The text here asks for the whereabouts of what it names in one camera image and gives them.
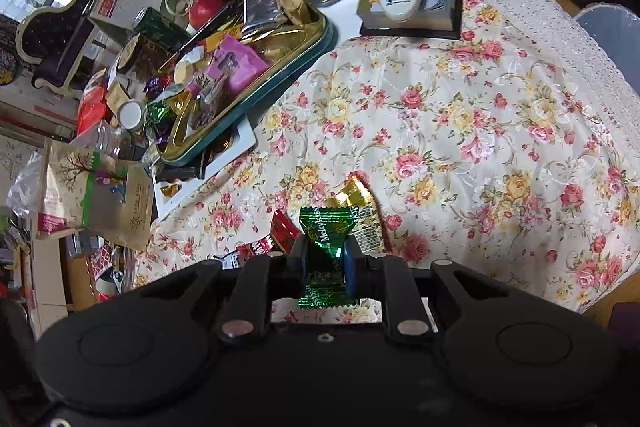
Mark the floral tablecloth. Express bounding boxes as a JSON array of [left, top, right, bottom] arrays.
[[131, 0, 640, 327]]

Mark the large teal tin tray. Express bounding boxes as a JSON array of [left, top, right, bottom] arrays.
[[154, 6, 335, 168]]

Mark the shiny gold candy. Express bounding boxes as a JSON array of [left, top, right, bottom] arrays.
[[333, 174, 375, 208]]

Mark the gold patterned snack packet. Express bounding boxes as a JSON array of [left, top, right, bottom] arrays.
[[350, 201, 387, 254]]

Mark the dark red apple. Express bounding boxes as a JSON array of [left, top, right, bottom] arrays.
[[187, 0, 224, 30]]

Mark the clear packet of dark snacks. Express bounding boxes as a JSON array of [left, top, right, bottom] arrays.
[[187, 86, 227, 134]]

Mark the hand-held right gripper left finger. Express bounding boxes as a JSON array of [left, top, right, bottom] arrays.
[[136, 234, 310, 344]]

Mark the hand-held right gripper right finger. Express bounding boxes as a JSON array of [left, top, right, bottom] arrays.
[[343, 236, 507, 343]]

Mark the pink snack packet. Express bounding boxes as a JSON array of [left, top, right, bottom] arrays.
[[207, 34, 269, 96]]

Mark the green foil candy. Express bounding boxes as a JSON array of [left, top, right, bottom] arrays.
[[298, 205, 361, 309]]

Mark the green tin can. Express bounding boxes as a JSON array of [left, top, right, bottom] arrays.
[[132, 6, 191, 53]]

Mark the red and white snack packet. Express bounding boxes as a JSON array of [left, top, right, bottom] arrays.
[[214, 239, 274, 271]]

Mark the white flat tray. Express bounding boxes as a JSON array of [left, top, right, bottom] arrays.
[[152, 114, 259, 224]]

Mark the brown paper bag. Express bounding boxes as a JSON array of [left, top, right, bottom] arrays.
[[37, 141, 156, 253]]

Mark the plastic bottle with white cap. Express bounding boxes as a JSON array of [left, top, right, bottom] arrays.
[[69, 99, 146, 158]]

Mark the pile of purple green candies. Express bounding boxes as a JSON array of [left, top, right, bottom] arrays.
[[142, 74, 194, 144]]

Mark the grey stool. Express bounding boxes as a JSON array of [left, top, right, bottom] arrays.
[[572, 2, 640, 94]]

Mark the ornate dark chair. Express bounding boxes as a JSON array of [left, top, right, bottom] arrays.
[[14, 0, 142, 98]]

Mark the silver foil packet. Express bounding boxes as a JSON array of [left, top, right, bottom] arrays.
[[242, 0, 289, 36]]

